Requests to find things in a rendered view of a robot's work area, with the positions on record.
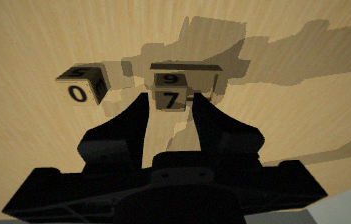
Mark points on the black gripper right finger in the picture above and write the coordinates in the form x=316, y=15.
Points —
x=231, y=143

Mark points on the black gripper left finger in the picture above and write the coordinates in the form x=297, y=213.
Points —
x=116, y=146

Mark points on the beige number cube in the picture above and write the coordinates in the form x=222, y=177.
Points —
x=170, y=92
x=82, y=86

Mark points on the shallow tan tray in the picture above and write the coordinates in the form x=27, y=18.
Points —
x=204, y=79

